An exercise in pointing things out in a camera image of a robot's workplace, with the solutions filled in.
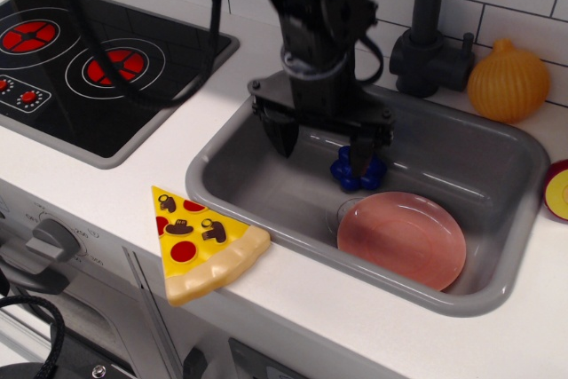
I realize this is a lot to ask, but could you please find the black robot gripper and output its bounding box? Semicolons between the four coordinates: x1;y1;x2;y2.
248;71;395;177

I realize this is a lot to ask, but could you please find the blue toy blueberries cluster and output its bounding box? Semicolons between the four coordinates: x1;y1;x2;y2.
329;146;387;192

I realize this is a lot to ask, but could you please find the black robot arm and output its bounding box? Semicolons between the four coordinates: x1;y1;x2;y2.
248;0;393;177

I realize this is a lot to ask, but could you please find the pink plastic plate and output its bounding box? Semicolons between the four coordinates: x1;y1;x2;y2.
337;192;467;290

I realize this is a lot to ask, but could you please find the grey plastic sink basin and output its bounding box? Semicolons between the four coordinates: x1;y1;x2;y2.
185;87;550;317

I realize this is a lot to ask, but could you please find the dark grey toy faucet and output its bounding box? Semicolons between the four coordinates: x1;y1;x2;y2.
389;0;475;99

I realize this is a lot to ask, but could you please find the toy pizza slice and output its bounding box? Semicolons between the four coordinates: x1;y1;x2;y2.
152;186;271;307

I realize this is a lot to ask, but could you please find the yellow toy onion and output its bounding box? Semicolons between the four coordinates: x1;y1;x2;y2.
467;38;550;124

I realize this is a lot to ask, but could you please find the purple yellow toy fruit half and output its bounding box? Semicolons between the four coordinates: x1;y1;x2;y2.
544;159;568;221

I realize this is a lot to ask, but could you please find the grey toy oven front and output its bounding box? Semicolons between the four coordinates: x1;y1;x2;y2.
1;183;296;378

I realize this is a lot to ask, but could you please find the grey oven knob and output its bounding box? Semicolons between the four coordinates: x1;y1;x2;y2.
26;218;81;262

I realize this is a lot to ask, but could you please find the black braided cable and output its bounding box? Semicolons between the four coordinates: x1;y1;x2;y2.
50;0;223;108

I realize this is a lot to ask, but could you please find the black cable lower left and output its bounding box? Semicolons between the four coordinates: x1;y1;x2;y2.
0;295;67;379

